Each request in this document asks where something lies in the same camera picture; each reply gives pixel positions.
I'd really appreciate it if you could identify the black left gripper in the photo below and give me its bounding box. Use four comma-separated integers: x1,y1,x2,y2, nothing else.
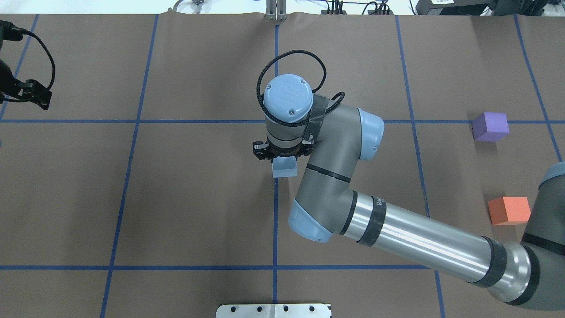
0,60,52,111

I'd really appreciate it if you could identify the orange foam block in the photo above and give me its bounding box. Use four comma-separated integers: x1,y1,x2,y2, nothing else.
487,197,531,226

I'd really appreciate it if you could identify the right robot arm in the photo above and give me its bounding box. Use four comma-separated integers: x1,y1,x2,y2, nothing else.
253,74,564,311

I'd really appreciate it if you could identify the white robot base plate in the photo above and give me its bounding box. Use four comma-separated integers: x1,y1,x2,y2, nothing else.
215,303,333,318

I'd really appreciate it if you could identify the purple foam block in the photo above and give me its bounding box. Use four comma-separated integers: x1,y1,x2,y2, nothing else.
471,111,510,142

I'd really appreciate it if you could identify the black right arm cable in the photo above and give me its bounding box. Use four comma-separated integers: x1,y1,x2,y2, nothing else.
257,50,345,129

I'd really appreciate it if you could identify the light blue foam block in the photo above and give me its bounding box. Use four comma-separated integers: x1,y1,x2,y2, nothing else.
271,156,298,178

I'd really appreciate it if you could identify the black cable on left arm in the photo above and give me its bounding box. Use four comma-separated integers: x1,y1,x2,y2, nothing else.
0,20,56,103

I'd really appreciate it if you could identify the aluminium frame post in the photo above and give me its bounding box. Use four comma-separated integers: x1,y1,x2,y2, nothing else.
265,0,288,21

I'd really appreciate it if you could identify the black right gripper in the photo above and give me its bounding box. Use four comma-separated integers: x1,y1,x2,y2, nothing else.
252,137,314,162

